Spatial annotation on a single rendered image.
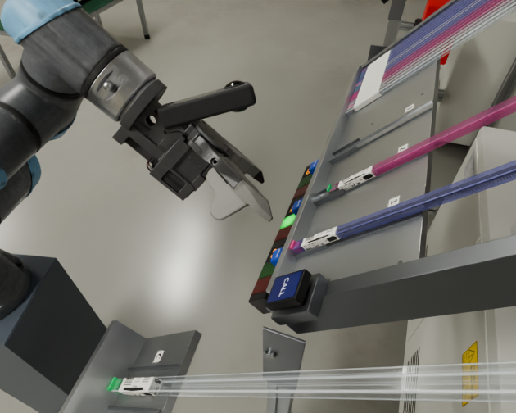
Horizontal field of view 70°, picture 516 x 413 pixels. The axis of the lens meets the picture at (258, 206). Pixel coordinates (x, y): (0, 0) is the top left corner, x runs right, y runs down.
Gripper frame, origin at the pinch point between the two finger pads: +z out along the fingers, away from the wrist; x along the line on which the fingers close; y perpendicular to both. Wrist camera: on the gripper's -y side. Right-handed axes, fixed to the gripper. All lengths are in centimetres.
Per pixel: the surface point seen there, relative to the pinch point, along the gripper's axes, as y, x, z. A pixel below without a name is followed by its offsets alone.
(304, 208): -0.6, -6.7, 7.3
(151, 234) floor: 62, -90, 3
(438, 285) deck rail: -7.5, 19.3, 10.9
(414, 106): -23.4, -11.8, 10.1
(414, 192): -12.7, 6.4, 10.2
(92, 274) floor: 81, -74, -5
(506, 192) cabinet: -29, -22, 42
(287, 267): 5.7, 2.2, 8.2
